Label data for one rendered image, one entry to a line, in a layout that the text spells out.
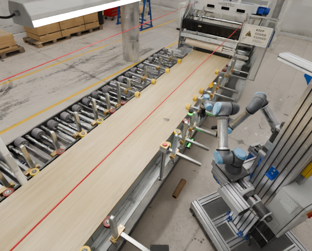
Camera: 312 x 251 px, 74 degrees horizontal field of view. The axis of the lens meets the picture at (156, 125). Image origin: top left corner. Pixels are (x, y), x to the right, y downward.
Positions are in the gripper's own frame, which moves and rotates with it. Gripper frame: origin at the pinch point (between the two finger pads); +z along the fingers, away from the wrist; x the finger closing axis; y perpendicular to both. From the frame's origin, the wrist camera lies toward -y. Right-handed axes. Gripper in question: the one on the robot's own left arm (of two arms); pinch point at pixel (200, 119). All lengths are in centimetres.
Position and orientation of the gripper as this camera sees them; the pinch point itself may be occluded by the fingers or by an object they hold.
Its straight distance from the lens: 253.7
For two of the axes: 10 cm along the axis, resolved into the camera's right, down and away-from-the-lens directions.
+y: -1.8, 6.4, -7.5
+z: -0.5, 7.5, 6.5
